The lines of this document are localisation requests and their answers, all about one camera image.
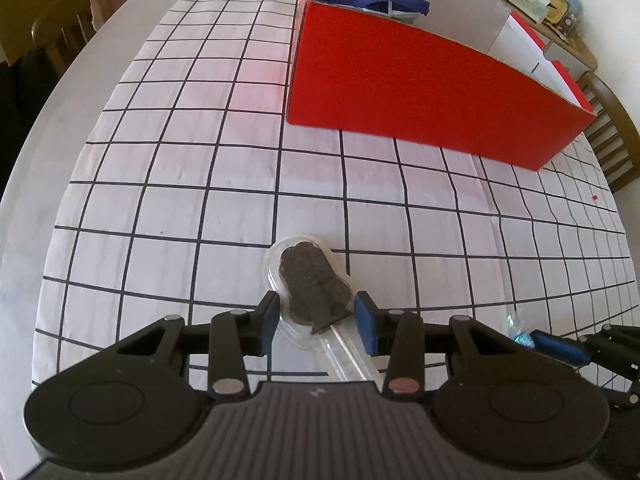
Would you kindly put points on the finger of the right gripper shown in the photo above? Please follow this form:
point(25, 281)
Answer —
point(566, 350)

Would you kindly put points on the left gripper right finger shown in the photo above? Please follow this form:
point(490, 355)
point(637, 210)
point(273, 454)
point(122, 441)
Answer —
point(399, 335)

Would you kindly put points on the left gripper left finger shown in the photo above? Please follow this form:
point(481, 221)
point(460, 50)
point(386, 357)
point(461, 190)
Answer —
point(234, 335)

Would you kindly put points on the small teal candy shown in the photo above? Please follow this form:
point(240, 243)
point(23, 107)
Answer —
point(517, 332)

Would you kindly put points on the dark chocolate lollipop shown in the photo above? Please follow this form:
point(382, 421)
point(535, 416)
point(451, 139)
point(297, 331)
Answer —
point(317, 312)

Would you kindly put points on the white and blue snack packet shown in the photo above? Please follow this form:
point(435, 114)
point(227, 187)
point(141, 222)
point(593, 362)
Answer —
point(404, 11)

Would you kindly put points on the white grid tablecloth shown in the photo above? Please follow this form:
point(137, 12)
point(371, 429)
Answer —
point(191, 174)

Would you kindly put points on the right wooden chair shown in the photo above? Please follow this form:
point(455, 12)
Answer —
point(613, 135)

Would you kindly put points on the wooden chair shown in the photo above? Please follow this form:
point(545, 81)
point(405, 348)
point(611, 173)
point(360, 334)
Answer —
point(62, 31)
point(613, 135)

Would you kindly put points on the red cardboard box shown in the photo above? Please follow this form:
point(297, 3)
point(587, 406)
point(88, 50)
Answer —
point(470, 76)

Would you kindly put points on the white drawer cabinet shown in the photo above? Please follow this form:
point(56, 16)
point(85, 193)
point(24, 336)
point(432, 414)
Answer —
point(561, 42)

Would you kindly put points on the left wooden chair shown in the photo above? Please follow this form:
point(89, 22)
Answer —
point(62, 31)

